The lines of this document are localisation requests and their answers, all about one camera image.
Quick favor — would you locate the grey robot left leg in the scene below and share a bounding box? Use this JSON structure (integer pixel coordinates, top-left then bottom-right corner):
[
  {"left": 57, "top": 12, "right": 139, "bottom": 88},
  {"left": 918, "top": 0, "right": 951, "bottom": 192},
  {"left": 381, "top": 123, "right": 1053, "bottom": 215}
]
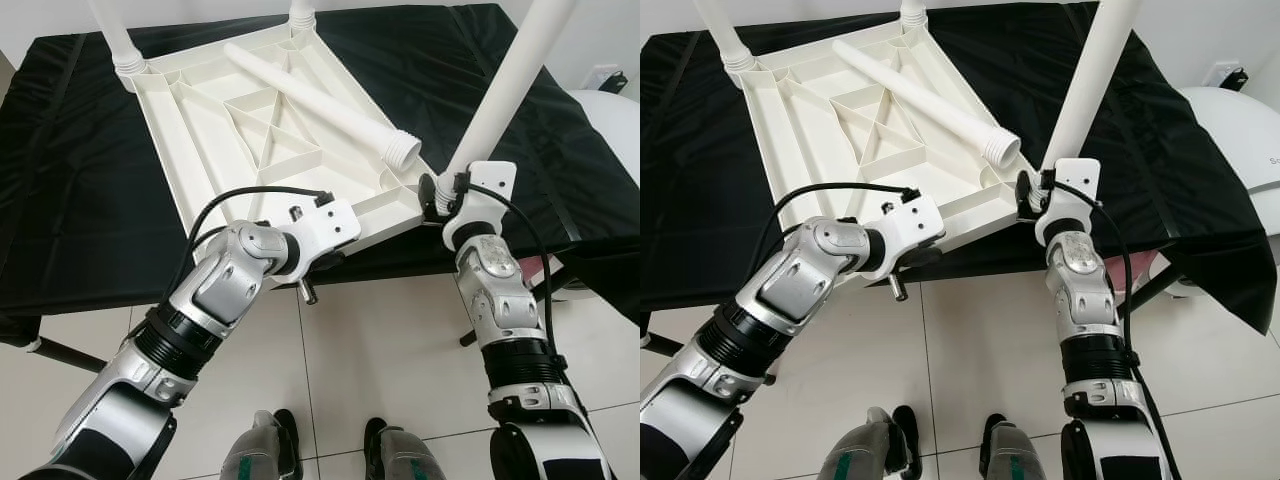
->
[
  {"left": 820, "top": 405, "right": 921, "bottom": 480},
  {"left": 220, "top": 410, "right": 303, "bottom": 480}
]

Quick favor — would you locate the black metal table leg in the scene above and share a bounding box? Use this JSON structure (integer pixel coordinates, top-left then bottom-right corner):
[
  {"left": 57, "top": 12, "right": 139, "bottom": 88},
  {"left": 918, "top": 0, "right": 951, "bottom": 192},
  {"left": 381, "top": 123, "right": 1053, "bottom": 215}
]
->
[
  {"left": 640, "top": 330, "right": 689, "bottom": 359},
  {"left": 20, "top": 335, "right": 109, "bottom": 374},
  {"left": 1128, "top": 265, "right": 1191, "bottom": 313},
  {"left": 458, "top": 262, "right": 586, "bottom": 348}
]

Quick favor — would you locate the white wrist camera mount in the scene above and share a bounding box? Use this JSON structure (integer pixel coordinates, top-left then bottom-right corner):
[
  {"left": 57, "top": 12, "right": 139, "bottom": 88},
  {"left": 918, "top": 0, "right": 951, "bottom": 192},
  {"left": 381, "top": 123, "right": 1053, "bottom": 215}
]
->
[
  {"left": 442, "top": 160, "right": 519, "bottom": 251},
  {"left": 873, "top": 192, "right": 946, "bottom": 273},
  {"left": 285, "top": 195, "right": 363, "bottom": 276},
  {"left": 1035, "top": 158, "right": 1103, "bottom": 246}
]

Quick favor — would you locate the grey robot leg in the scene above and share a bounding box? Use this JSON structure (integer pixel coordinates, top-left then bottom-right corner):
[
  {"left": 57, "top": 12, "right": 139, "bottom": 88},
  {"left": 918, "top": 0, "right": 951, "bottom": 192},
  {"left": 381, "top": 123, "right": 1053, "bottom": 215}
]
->
[
  {"left": 363, "top": 418, "right": 446, "bottom": 480},
  {"left": 820, "top": 405, "right": 921, "bottom": 480},
  {"left": 980, "top": 413, "right": 1056, "bottom": 480},
  {"left": 220, "top": 410, "right": 303, "bottom": 480}
]

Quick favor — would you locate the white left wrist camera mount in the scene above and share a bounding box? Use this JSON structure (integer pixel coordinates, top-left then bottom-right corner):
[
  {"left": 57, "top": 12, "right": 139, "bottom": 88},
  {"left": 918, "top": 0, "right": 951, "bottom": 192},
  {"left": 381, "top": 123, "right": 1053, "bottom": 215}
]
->
[
  {"left": 873, "top": 192, "right": 946, "bottom": 273},
  {"left": 285, "top": 195, "right": 363, "bottom": 276}
]

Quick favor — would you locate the black tablecloth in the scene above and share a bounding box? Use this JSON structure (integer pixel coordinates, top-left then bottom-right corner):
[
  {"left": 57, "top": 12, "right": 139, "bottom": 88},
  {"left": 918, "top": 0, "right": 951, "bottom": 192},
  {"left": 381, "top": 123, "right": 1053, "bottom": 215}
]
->
[
  {"left": 640, "top": 3, "right": 1280, "bottom": 336},
  {"left": 0, "top": 5, "right": 640, "bottom": 323}
]

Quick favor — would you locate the white plastic table top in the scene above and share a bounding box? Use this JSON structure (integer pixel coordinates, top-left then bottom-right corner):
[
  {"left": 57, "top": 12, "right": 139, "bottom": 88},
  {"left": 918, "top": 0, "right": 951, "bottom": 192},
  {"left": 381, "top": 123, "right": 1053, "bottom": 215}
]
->
[
  {"left": 128, "top": 25, "right": 441, "bottom": 266},
  {"left": 738, "top": 22, "right": 1043, "bottom": 259}
]

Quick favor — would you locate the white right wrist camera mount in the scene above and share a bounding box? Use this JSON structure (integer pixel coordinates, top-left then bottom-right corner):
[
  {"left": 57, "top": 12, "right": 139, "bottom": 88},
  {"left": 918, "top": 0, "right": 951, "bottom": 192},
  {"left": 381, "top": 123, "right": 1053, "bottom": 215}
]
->
[
  {"left": 1035, "top": 158, "right": 1103, "bottom": 246},
  {"left": 442, "top": 160, "right": 519, "bottom": 251}
]

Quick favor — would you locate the grey robot right leg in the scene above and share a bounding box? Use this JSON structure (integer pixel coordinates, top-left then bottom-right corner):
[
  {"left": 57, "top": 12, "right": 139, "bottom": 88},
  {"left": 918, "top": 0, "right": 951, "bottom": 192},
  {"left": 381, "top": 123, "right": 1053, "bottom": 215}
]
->
[
  {"left": 980, "top": 413, "right": 1056, "bottom": 480},
  {"left": 363, "top": 418, "right": 446, "bottom": 480}
]

